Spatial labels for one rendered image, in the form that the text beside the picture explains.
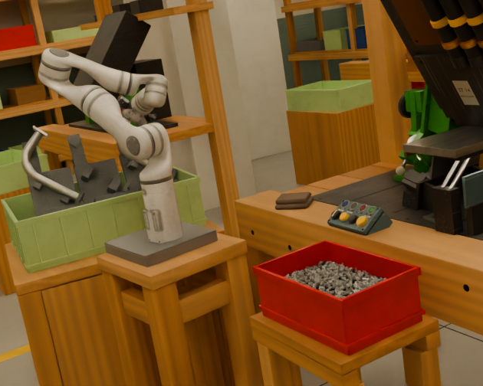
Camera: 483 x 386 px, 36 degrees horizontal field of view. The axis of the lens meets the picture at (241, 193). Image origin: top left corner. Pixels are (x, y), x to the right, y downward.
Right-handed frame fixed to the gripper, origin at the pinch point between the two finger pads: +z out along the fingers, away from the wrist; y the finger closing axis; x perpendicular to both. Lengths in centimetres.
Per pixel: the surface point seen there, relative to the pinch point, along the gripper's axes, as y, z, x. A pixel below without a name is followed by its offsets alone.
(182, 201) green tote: -27.4, -16.1, 22.8
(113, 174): -5.4, 8.9, 20.0
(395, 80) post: -67, -47, -43
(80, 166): 5.7, 10.4, 23.1
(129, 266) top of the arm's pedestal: -15, -51, 56
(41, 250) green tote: 5, -13, 59
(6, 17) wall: 119, 567, -221
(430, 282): -64, -114, 38
